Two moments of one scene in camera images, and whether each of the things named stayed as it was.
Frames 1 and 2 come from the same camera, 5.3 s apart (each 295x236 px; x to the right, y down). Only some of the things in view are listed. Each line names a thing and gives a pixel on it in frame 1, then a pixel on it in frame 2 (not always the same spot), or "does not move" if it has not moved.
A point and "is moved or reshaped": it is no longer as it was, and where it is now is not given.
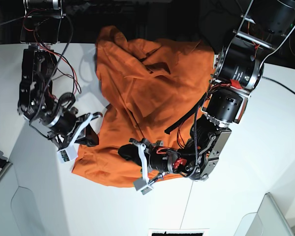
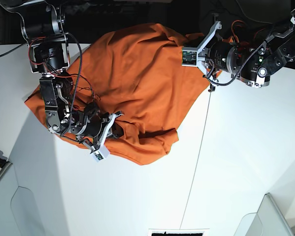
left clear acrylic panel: [28, 219] does not move
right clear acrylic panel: [268, 221] does not move
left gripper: [65, 128] → [95, 128]
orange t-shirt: [154, 90] is moved or reshaped
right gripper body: [156, 160] → [215, 55]
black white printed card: [188, 232] does not move
